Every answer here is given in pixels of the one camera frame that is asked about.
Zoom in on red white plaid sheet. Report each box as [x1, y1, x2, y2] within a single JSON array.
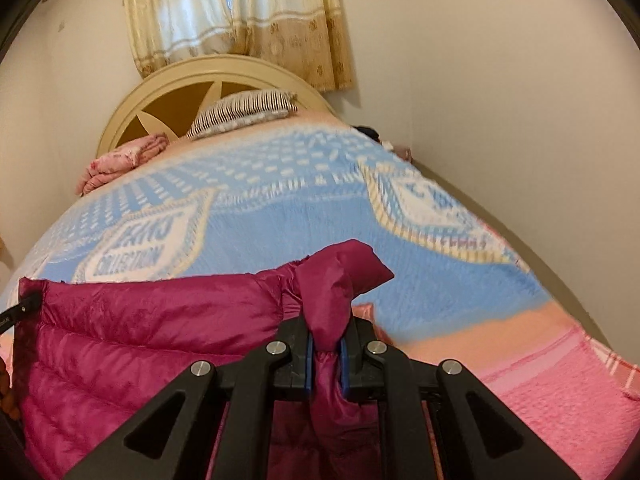
[[580, 330, 640, 400]]

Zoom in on cream wooden headboard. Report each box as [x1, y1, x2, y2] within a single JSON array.
[[96, 54, 334, 156]]

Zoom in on dark items beside bed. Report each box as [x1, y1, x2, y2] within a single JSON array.
[[348, 126, 413, 164]]

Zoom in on magenta puffer down jacket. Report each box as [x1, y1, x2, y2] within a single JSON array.
[[13, 240, 393, 479]]

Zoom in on blue pink printed bed blanket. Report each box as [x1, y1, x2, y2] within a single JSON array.
[[2, 114, 639, 479]]

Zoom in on beige floral window curtain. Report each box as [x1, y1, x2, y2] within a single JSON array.
[[122, 0, 354, 92]]

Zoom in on folded pink floral quilt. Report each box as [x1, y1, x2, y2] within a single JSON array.
[[75, 133, 169, 196]]

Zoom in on striped pillow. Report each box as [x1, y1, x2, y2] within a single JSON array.
[[186, 89, 297, 140]]

